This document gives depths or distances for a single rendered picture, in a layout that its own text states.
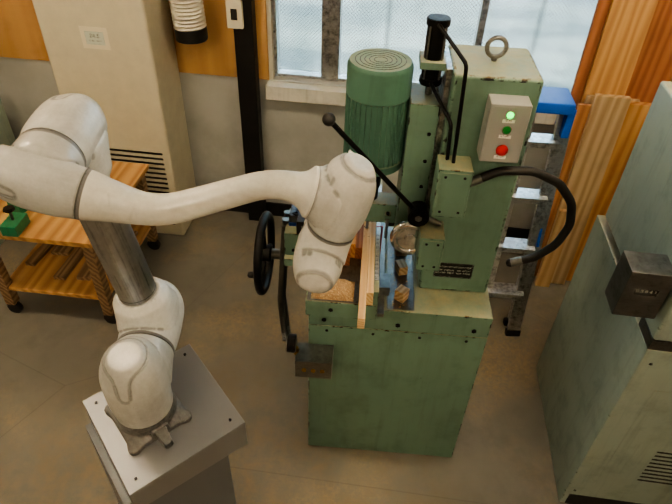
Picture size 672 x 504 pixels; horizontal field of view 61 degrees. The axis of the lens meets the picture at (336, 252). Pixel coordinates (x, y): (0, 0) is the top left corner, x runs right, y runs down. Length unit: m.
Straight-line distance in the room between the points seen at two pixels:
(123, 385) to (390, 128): 0.94
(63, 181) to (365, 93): 0.77
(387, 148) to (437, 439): 1.21
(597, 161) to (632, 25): 0.59
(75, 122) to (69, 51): 1.83
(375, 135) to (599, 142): 1.52
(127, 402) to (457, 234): 1.02
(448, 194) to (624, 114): 1.45
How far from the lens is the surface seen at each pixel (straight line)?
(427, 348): 1.93
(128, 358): 1.50
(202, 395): 1.72
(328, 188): 1.05
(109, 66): 3.01
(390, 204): 1.76
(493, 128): 1.50
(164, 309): 1.60
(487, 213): 1.71
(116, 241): 1.44
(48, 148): 1.20
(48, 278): 3.06
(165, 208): 1.14
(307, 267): 1.12
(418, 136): 1.60
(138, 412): 1.56
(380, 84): 1.51
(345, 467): 2.39
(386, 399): 2.14
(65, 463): 2.58
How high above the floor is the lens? 2.08
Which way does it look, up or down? 40 degrees down
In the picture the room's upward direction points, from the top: 2 degrees clockwise
